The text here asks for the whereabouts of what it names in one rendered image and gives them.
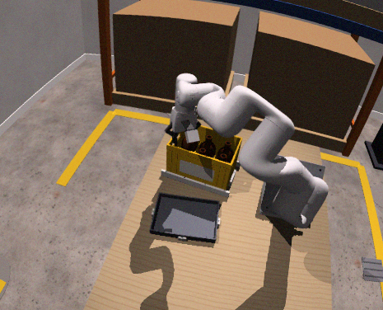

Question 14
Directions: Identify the brown glass bottle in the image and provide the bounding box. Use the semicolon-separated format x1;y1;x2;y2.
199;135;216;158
218;153;228;163
217;141;234;163

